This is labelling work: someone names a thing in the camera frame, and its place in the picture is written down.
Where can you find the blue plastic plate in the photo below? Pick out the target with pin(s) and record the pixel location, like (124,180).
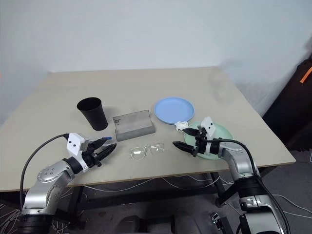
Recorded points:
(173,109)

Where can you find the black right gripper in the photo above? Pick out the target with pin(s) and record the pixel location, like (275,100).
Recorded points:
(200,145)

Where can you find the blue capped white marker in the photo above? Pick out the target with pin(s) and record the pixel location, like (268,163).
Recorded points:
(109,138)

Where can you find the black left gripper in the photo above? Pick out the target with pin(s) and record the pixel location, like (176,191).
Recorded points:
(90,158)

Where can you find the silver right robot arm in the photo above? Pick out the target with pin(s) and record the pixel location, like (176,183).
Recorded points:
(236,163)

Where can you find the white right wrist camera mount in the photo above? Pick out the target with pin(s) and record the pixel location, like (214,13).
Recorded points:
(208,126)

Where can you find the large black case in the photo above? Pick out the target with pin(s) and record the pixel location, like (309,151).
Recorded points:
(292,109)

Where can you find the clear frame glasses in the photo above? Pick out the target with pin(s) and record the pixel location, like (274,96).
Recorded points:
(137,152)

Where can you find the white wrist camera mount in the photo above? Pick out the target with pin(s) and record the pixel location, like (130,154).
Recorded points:
(208,126)
(74,143)

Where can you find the green plastic plate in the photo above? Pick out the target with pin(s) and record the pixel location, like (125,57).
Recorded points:
(224,132)

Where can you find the white tissue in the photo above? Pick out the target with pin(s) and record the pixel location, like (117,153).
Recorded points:
(181,125)

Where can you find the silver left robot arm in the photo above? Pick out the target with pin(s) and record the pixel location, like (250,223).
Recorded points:
(48,185)

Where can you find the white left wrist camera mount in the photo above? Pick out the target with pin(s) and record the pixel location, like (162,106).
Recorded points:
(74,143)

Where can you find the dark grey rounded shape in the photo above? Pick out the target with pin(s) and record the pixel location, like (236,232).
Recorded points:
(132,224)

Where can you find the small black clamp device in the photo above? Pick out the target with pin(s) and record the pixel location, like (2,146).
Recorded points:
(215,217)

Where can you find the black metal table frame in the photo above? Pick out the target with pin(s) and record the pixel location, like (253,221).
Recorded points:
(220,187)

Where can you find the black plastic cup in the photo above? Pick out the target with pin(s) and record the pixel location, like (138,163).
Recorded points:
(95,117)

